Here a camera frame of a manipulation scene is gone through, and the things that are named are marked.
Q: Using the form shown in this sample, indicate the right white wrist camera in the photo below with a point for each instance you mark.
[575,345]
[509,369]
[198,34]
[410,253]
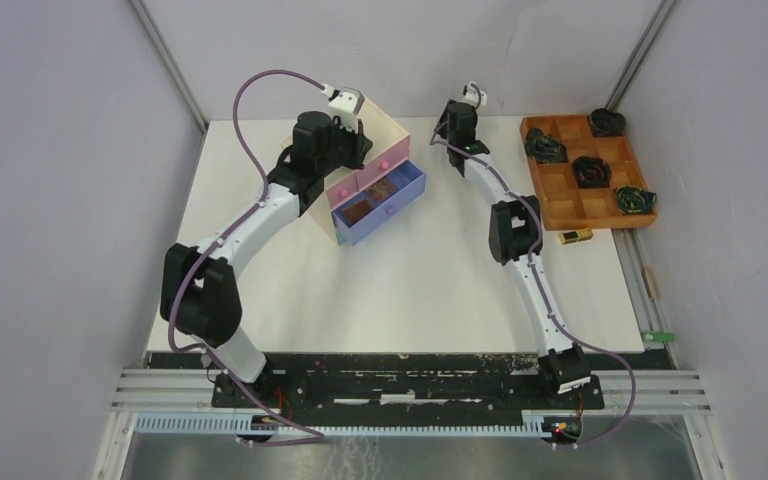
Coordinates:
[473,95]

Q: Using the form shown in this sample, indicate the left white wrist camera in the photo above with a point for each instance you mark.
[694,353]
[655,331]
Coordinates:
[344,106]

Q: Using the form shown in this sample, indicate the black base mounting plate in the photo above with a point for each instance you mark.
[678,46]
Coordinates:
[292,390]

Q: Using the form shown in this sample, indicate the eyeshadow palette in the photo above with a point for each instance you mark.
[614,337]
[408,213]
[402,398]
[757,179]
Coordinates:
[381,190]

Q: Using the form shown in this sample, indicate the brown square blush compact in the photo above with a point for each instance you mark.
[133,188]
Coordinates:
[355,212]

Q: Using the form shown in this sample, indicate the dark rolled cloth left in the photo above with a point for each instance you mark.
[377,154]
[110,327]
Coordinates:
[544,148]

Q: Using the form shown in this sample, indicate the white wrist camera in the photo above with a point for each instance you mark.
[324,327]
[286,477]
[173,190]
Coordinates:
[344,106]
[473,95]

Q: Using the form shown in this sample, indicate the orange wooden compartment tray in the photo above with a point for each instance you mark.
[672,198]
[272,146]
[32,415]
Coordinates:
[563,205]

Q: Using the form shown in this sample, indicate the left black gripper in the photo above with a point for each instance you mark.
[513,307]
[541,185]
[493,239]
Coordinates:
[358,140]

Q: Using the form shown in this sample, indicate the dark rolled cloth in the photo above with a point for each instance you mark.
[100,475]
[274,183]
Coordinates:
[605,123]
[633,200]
[544,148]
[591,172]

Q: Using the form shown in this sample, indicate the dark rolled cloth back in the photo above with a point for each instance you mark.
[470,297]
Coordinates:
[605,123]

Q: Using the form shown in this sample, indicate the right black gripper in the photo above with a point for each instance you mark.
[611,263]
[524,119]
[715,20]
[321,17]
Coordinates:
[441,125]

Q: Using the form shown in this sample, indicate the dark rolled cloth front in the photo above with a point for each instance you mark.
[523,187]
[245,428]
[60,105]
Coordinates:
[633,200]

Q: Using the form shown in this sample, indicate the purple wide drawer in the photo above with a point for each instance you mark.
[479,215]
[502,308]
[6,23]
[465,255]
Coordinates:
[411,182]

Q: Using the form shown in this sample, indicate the rose gold lipstick tube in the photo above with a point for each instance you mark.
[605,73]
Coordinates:
[650,284]

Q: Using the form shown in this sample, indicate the light blue bottom drawer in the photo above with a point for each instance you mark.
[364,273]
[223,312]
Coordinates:
[340,238]

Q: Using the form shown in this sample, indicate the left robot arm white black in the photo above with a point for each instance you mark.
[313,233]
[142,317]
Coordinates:
[199,292]

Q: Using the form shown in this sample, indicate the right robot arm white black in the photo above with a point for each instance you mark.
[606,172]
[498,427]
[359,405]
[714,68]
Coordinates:
[516,239]

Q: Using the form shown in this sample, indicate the dark rolled cloth middle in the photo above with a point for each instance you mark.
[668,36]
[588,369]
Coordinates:
[591,172]

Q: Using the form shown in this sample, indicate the pink drawer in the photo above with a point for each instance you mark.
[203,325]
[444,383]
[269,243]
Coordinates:
[340,187]
[382,160]

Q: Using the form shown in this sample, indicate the green lipstick tube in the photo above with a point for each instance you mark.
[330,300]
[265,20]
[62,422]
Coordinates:
[658,336]

